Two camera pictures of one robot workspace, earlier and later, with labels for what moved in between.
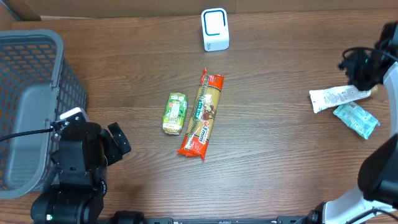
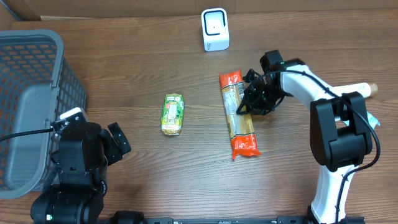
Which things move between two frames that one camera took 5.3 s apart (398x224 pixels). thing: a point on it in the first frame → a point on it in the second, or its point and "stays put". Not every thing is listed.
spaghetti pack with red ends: [202, 115] → [242, 135]
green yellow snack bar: [175, 113] stays put
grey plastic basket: [37, 84] stays put
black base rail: [212, 220] stays put
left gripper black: [106, 140] stays put
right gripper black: [345, 65] → [255, 108]
